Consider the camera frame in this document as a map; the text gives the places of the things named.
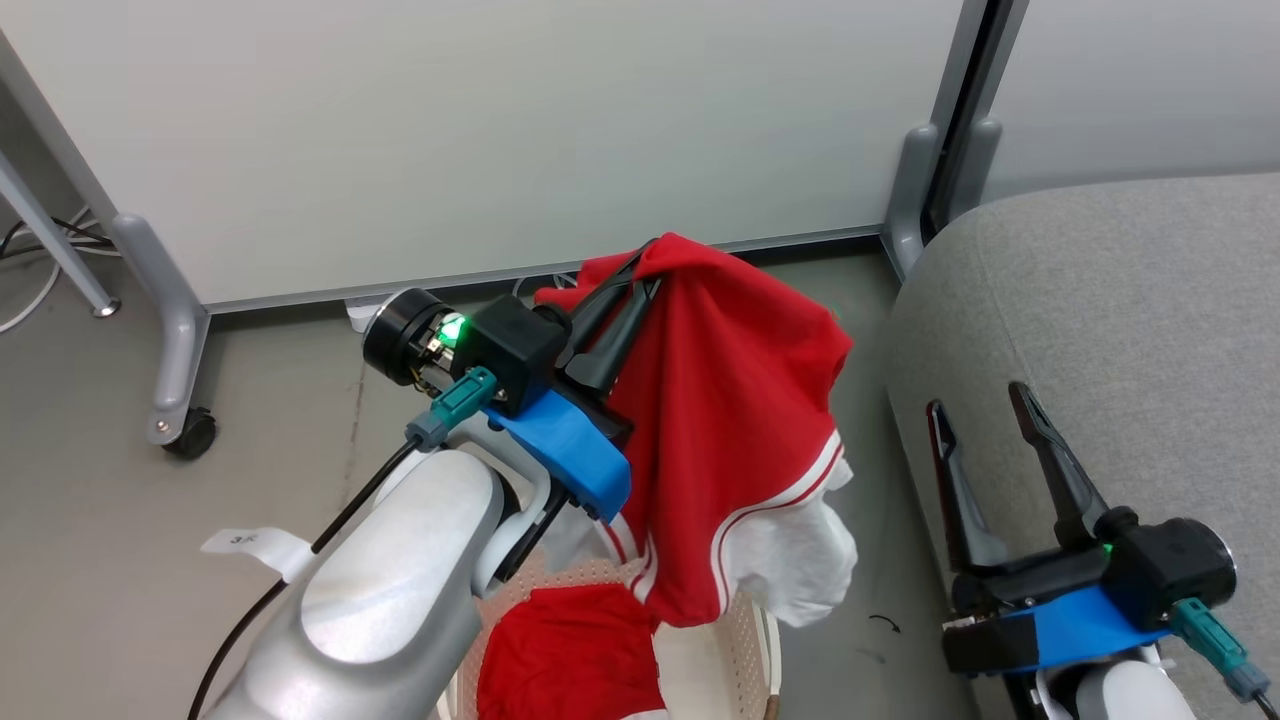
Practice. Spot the grey metal table leg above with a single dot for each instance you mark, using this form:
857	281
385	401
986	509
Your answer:
55	240

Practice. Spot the white power strip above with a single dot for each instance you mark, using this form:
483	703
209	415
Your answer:
362	315

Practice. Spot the grey partition foot with caster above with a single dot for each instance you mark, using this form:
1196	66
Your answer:
175	320

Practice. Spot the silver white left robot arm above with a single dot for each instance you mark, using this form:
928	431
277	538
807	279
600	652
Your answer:
400	570

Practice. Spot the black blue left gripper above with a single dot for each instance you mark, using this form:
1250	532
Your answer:
515	345

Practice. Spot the black caster wheel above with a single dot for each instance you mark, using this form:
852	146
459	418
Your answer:
195	435

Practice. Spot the red garment with white trim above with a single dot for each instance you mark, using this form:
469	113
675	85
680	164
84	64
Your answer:
740	400

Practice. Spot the narrow white partition panel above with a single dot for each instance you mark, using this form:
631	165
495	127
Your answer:
1140	90

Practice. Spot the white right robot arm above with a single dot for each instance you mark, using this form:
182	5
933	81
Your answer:
1130	695

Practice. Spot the wide white partition panel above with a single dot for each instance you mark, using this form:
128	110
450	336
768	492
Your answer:
500	130

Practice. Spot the cream perforated laundry basket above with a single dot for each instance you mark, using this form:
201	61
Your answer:
745	660

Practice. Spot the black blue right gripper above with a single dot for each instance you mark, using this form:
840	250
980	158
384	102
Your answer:
1150	570

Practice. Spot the plain red garment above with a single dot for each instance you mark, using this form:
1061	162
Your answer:
570	650

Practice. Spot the grey fabric sofa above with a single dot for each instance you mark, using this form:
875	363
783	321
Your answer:
1120	320

